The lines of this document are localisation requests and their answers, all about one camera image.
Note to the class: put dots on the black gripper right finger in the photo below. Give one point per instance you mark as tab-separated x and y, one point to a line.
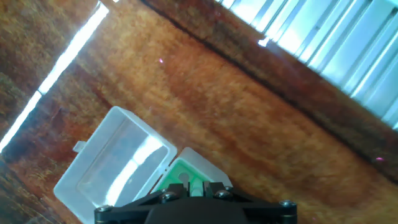
230	194

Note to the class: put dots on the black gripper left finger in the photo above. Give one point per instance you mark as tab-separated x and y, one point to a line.
161	196

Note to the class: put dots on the green clear pipette tip box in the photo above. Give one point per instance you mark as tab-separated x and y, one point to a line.
93	174

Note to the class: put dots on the glossy brown wooden board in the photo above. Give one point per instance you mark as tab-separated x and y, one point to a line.
217	109

